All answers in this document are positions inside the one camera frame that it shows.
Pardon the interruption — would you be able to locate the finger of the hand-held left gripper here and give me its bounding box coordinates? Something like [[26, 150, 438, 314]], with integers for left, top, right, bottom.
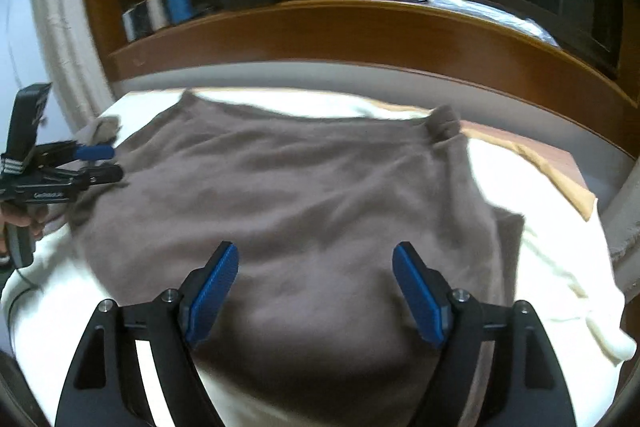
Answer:
[[75, 164, 125, 188], [42, 143, 116, 162]]

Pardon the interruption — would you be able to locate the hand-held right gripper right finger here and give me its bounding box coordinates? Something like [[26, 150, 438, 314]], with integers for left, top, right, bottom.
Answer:
[[392, 242, 576, 427]]

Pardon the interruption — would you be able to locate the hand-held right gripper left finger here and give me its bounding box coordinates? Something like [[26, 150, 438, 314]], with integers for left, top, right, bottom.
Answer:
[[55, 241, 240, 427]]

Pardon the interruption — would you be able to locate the brown fleece garment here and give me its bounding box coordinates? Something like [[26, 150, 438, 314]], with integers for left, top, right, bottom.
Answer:
[[65, 89, 526, 427]]

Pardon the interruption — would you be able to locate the person's left hand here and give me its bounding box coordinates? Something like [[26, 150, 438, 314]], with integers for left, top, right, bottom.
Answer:
[[0, 204, 46, 238]]

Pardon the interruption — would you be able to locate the white bed sheet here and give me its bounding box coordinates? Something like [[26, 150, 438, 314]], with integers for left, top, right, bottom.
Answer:
[[0, 87, 633, 427]]

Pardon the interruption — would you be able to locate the dark thread spool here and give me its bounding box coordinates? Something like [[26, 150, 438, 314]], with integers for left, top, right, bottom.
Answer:
[[132, 0, 153, 38]]

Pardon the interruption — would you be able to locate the blue thread spool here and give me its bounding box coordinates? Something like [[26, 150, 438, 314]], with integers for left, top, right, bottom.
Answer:
[[165, 0, 193, 22]]

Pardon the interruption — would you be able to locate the tan blanket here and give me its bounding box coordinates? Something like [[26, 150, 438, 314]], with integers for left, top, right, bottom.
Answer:
[[370, 104, 598, 220]]

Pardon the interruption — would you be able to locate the white plastic bag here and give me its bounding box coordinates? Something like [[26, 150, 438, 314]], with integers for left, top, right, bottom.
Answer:
[[425, 0, 558, 48]]

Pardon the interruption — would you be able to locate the wooden window frame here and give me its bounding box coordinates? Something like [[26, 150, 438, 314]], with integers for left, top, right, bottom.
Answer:
[[80, 0, 640, 158]]

